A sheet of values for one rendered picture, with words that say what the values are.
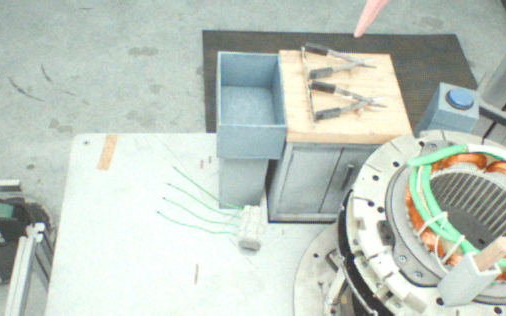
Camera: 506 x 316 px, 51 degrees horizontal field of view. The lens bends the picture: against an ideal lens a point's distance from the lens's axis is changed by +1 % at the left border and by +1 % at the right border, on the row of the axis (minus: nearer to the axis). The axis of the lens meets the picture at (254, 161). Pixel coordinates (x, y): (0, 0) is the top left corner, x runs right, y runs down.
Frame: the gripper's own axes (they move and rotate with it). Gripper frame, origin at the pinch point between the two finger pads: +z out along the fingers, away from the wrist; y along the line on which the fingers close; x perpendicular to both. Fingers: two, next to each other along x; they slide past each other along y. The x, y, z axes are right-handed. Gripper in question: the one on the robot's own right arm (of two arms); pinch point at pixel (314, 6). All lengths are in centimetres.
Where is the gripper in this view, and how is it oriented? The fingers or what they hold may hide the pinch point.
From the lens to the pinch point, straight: 52.2
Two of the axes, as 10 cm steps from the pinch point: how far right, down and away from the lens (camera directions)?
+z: -3.5, 8.4, 4.2
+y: 8.4, 4.8, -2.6
